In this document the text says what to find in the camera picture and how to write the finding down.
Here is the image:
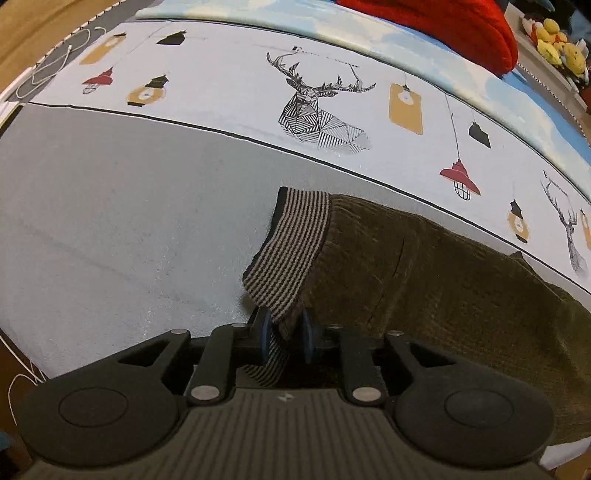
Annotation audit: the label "light blue blanket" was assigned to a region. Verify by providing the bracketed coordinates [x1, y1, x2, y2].
[134, 0, 591, 151]

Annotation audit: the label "white charging cable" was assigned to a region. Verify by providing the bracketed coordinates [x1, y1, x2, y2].
[0, 25, 108, 103]

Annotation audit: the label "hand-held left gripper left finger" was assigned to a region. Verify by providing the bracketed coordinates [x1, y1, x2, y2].
[117, 307, 279, 408]

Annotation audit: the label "deer print bed sheet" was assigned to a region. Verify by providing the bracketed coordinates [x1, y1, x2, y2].
[0, 18, 591, 472]

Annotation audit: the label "wooden bed frame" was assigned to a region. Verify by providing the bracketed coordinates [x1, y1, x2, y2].
[0, 0, 155, 95]

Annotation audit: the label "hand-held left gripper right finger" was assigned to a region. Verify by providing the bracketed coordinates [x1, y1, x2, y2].
[299, 308, 447, 408]

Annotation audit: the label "red folded blanket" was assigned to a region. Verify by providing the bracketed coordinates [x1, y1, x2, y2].
[336, 0, 519, 77]

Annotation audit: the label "dark olive corduroy pants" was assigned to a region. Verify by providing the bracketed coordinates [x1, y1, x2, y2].
[242, 187, 591, 455]

